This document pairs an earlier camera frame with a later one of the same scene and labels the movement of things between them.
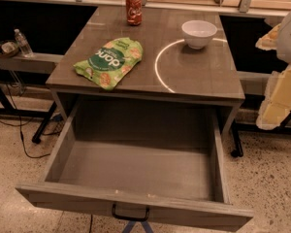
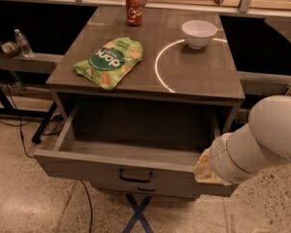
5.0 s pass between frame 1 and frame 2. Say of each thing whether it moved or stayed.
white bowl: stayed
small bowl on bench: stayed
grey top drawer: moved
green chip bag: stayed
